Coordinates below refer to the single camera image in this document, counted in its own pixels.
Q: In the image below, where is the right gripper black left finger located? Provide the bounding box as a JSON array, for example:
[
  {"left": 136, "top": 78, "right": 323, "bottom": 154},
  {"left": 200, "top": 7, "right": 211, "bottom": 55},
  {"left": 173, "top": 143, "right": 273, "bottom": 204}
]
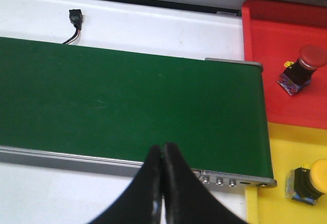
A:
[{"left": 90, "top": 145, "right": 162, "bottom": 223}]

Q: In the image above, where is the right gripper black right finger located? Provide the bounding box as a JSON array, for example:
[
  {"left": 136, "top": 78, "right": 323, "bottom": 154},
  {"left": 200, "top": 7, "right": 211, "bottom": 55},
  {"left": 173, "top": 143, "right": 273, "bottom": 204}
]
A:
[{"left": 162, "top": 143, "right": 245, "bottom": 223}]

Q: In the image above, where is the yellow plastic tray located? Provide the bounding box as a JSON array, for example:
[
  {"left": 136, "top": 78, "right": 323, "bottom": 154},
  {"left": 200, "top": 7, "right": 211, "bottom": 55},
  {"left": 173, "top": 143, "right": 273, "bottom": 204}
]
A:
[{"left": 245, "top": 123, "right": 326, "bottom": 223}]

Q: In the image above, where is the green conveyor belt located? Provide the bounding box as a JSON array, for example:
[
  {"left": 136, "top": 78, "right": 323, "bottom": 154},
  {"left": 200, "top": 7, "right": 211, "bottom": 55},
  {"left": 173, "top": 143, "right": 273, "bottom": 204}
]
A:
[{"left": 0, "top": 36, "right": 274, "bottom": 179}]

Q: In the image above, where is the red plastic tray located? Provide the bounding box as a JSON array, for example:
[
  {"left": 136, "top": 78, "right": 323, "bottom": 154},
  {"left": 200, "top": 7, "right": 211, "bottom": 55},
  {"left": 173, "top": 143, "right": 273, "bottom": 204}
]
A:
[{"left": 242, "top": 0, "right": 326, "bottom": 129}]

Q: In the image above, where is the black sensor with cable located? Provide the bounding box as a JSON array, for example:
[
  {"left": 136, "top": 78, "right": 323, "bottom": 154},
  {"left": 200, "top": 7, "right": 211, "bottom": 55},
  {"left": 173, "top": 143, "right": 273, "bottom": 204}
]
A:
[{"left": 63, "top": 9, "right": 83, "bottom": 44}]

